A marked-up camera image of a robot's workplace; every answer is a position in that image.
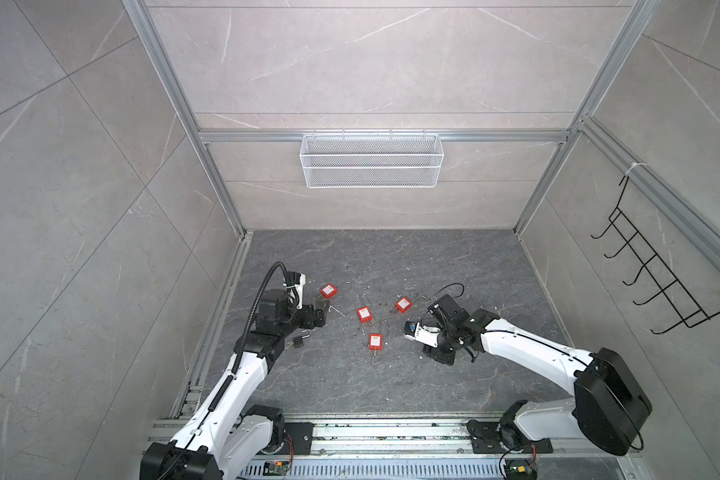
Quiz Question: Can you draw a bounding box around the aluminium frame left rail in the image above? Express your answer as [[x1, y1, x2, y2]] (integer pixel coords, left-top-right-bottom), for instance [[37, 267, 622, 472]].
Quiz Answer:
[[168, 232, 252, 419]]

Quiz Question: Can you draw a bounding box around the white wire mesh basket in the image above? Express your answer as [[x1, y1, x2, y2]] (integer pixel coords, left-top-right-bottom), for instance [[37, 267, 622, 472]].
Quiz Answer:
[[299, 133, 445, 189]]

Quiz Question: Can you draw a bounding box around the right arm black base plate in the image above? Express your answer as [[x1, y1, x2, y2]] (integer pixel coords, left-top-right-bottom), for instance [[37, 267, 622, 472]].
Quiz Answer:
[[466, 419, 553, 454]]

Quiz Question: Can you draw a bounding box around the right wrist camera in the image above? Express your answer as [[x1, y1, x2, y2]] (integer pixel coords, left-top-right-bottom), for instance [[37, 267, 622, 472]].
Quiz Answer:
[[403, 321, 442, 348]]

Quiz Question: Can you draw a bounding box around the black wire hook rack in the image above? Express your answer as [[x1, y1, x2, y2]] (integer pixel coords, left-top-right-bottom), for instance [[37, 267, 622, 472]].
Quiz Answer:
[[590, 175, 720, 336]]

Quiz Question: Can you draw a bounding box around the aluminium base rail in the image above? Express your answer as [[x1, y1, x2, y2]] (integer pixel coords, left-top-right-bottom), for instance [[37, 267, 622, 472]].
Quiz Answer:
[[146, 413, 637, 460]]

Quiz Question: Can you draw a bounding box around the red padlock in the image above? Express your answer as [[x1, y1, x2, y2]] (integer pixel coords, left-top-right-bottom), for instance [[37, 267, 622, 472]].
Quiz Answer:
[[368, 322, 390, 365], [319, 283, 346, 317], [390, 293, 428, 314], [356, 293, 374, 324]]

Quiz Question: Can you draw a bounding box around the slotted cable duct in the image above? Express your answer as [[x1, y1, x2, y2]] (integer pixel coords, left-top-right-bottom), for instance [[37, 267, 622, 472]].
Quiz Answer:
[[237, 458, 503, 479]]

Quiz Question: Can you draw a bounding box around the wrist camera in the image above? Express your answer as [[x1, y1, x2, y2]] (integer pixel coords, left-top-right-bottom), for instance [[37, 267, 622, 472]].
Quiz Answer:
[[403, 321, 442, 348], [285, 271, 306, 310]]

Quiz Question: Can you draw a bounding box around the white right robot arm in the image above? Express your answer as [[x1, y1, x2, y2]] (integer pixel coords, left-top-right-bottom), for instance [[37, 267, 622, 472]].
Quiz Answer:
[[403, 295, 653, 456]]

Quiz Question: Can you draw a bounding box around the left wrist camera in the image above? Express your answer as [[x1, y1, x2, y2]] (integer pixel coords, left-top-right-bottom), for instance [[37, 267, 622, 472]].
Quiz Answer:
[[285, 271, 306, 310]]

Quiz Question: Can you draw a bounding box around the red padlock front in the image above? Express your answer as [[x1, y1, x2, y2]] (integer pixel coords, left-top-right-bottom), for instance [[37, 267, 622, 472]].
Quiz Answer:
[[368, 322, 390, 365]]

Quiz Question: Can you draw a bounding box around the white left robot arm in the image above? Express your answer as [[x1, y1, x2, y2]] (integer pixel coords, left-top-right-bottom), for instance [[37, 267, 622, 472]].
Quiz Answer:
[[139, 261, 326, 479]]

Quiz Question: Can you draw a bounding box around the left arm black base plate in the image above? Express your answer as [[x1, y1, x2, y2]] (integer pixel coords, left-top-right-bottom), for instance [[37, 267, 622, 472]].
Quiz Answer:
[[278, 422, 315, 456]]

